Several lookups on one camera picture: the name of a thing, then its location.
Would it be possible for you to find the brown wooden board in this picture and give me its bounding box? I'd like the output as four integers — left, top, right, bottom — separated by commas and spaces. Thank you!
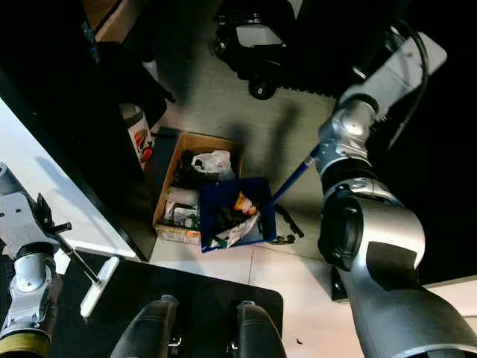
82, 0, 144, 43

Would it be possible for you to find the black wheeled machine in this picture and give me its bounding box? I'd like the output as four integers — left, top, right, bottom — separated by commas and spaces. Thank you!
212, 0, 291, 101

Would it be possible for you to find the yellow red snack wrapper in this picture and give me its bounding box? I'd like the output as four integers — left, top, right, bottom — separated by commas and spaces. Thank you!
231, 191, 258, 217

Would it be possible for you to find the crumpled white paper trash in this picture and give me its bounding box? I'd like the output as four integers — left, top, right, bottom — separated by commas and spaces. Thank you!
164, 186, 200, 224

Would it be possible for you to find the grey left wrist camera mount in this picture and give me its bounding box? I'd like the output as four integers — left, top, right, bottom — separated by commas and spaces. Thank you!
0, 164, 54, 253

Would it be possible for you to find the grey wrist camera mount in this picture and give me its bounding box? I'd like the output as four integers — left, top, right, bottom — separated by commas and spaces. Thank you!
0, 164, 54, 253
361, 32, 449, 113

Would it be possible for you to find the blue long-handled dustpan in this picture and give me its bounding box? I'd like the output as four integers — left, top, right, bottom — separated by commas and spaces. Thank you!
198, 145, 323, 254

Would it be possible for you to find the grey robot left leg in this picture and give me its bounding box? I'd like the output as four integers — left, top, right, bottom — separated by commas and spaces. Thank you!
130, 296, 183, 358

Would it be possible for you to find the thin black strap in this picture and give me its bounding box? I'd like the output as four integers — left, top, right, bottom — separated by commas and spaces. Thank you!
272, 203, 306, 245

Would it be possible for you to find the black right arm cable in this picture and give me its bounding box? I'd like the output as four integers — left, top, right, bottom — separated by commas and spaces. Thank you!
388, 19, 432, 150

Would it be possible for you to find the black crumpled trash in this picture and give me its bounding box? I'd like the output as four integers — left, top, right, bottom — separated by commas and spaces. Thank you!
174, 149, 206, 187

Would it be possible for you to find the white green wrapper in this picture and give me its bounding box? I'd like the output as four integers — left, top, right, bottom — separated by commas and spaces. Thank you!
212, 218, 260, 249

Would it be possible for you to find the white plastic bag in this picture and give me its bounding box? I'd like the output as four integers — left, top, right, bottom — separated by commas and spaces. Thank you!
192, 151, 236, 180

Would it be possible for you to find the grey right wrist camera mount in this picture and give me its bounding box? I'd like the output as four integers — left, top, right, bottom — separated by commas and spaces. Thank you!
361, 32, 449, 113

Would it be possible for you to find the black ridged foam mat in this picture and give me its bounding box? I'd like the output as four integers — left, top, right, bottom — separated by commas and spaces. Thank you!
283, 0, 403, 98

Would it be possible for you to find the bottle with red label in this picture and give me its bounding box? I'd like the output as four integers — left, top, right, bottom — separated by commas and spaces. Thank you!
119, 103, 159, 166

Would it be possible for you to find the brown cardboard box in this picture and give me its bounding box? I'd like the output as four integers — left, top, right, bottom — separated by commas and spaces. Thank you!
153, 133, 245, 245

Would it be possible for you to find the black wall edge panel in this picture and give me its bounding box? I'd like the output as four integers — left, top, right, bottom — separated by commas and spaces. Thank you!
0, 0, 156, 262

